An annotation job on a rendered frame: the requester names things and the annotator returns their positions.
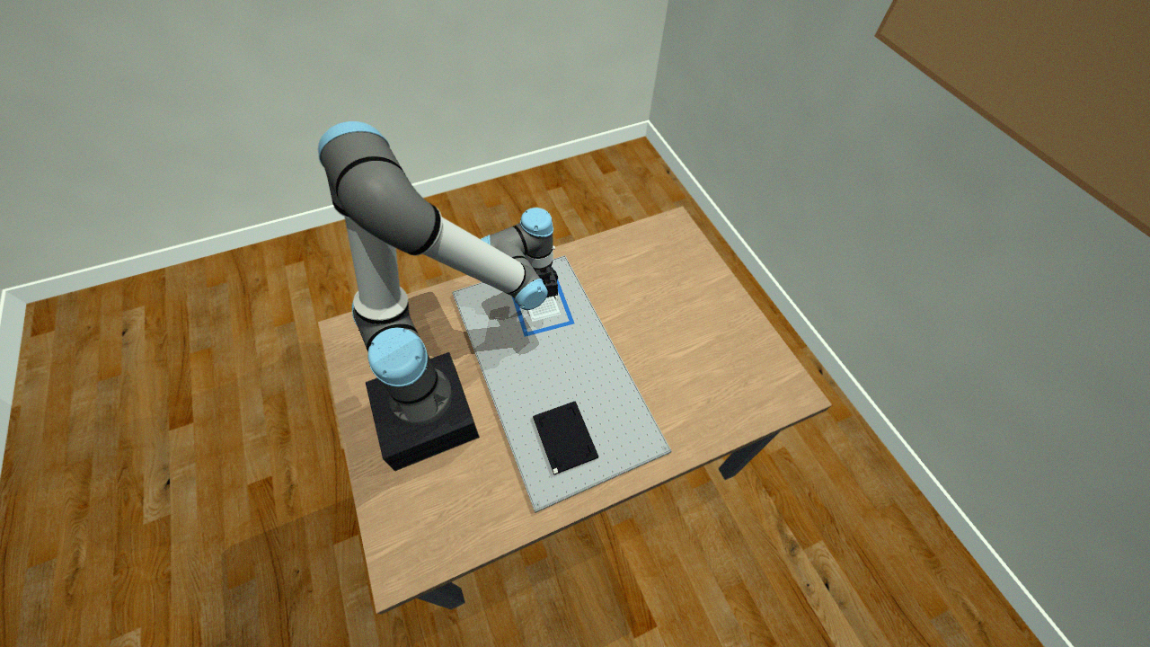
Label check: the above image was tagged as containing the blue tape outline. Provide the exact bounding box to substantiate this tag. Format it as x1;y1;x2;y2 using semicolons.
512;280;574;336

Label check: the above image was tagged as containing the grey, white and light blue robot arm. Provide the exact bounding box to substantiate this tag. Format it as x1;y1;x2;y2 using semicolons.
319;121;555;426

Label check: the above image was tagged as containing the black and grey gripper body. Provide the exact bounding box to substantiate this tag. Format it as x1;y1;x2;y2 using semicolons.
534;262;558;296

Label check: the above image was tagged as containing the black rectangular frame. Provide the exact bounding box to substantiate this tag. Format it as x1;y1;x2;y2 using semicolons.
532;401;598;473

